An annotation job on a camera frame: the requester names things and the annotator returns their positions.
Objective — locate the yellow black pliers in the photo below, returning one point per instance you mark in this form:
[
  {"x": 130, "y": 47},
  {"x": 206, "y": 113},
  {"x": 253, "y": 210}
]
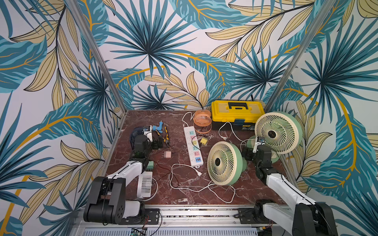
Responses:
[{"x": 165, "y": 136}]

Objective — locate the yellow black toolbox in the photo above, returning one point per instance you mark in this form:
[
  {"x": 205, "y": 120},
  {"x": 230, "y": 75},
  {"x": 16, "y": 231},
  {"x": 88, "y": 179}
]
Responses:
[{"x": 242, "y": 115}]

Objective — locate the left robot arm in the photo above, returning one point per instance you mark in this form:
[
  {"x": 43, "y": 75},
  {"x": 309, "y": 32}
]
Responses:
[{"x": 107, "y": 202}]

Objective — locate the green usb charger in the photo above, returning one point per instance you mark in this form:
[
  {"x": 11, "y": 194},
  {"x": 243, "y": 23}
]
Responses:
[{"x": 150, "y": 166}]

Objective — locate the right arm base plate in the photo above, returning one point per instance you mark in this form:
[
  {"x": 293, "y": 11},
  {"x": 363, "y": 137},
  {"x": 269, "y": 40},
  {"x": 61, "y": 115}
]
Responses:
[{"x": 249, "y": 216}]

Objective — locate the white power strip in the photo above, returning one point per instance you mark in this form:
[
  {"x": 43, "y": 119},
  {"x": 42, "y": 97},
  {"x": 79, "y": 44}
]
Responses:
[{"x": 194, "y": 151}]

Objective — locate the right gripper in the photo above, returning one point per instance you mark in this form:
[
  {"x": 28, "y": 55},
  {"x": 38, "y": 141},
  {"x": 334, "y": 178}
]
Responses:
[{"x": 256, "y": 147}]

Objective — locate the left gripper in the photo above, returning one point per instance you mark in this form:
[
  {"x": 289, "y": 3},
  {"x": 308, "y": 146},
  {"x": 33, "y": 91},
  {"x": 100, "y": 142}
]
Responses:
[{"x": 156, "y": 146}]

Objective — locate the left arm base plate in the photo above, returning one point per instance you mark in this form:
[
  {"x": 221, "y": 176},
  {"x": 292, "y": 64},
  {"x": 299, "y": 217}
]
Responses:
[{"x": 151, "y": 216}]

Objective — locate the navy blue mini fan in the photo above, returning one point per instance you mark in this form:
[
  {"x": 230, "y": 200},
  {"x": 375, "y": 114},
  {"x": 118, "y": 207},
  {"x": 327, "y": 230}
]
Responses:
[{"x": 137, "y": 137}]

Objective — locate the pink usb charger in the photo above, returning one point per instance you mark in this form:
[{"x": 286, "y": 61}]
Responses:
[{"x": 167, "y": 154}]

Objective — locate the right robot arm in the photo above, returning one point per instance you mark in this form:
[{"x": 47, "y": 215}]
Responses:
[{"x": 306, "y": 217}]

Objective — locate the orange mini fan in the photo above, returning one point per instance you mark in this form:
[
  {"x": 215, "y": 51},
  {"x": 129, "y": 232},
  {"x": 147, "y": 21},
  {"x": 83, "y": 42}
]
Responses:
[{"x": 202, "y": 121}]

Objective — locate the white mini fan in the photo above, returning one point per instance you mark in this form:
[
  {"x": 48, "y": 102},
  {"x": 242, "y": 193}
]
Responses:
[{"x": 144, "y": 187}]

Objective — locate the small green desk fan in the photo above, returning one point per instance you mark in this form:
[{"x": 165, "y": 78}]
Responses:
[{"x": 225, "y": 163}]

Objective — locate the blue plastic faucet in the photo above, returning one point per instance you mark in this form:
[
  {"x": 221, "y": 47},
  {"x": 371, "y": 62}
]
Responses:
[{"x": 158, "y": 126}]

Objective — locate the large green standing fan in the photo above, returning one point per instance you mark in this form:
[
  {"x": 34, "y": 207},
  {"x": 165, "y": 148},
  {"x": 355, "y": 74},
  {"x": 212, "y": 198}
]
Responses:
[{"x": 281, "y": 132}]

